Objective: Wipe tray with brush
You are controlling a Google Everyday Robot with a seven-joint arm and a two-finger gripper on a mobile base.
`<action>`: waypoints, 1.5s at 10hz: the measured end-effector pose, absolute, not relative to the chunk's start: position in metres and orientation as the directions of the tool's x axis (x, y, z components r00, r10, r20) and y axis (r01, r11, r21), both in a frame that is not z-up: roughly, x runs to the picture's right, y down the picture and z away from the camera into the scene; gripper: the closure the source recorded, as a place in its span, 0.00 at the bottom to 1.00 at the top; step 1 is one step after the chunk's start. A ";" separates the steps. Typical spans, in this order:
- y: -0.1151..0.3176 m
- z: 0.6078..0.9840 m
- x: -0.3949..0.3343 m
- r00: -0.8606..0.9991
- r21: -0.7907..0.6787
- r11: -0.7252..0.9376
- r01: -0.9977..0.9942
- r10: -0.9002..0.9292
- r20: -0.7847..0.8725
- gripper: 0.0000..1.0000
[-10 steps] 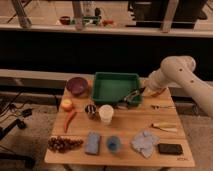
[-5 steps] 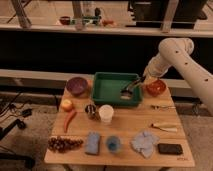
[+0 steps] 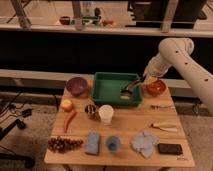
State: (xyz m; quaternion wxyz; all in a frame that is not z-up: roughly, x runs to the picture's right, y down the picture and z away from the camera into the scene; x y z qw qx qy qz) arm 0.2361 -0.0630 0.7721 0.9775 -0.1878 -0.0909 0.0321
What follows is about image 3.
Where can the orange carrot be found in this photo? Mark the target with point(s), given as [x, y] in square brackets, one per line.
[68, 119]

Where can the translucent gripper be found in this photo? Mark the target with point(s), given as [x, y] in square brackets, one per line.
[149, 79]

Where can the light blue crumpled cloth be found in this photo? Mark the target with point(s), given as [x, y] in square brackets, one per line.
[144, 142]

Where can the red bowl on shelf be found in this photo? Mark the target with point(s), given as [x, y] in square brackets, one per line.
[64, 20]

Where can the wooden table board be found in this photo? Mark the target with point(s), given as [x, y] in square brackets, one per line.
[126, 123]

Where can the purple bowl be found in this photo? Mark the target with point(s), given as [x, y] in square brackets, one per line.
[76, 86]

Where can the orange item on shelf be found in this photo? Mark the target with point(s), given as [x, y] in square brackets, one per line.
[107, 22]

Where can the metal fork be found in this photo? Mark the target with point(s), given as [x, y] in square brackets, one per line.
[162, 107]

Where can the bunch of dark grapes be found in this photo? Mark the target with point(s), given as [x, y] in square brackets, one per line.
[63, 145]

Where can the yellow apple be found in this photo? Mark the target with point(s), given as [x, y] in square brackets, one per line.
[66, 105]

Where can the blue sponge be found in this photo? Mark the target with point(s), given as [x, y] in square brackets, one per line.
[92, 143]

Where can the green toy on shelf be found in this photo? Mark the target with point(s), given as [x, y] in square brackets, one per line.
[91, 20]

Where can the striped small cup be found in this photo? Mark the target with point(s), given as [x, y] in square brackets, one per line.
[91, 111]

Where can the small blue cup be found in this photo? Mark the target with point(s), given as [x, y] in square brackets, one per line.
[113, 144]

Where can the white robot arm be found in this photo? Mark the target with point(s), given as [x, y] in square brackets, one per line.
[176, 52]

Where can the green plastic tray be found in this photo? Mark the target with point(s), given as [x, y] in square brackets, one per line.
[107, 88]

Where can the black phone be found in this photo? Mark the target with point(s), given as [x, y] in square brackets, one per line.
[170, 149]

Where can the wooden handled knife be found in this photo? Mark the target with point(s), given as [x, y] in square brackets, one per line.
[164, 127]

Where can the black dish brush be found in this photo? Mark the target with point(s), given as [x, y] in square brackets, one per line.
[127, 91]

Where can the white plastic cup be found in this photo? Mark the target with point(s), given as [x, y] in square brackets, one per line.
[106, 113]

